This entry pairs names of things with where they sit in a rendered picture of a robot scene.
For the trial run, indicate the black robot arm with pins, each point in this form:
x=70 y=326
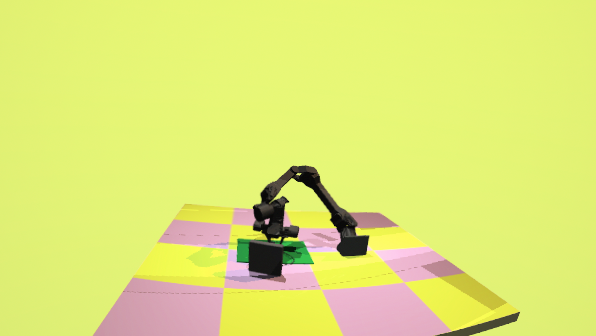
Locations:
x=309 y=176

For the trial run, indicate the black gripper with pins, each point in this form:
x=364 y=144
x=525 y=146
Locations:
x=291 y=231

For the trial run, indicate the black cooling fan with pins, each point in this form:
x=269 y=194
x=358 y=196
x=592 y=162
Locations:
x=265 y=258

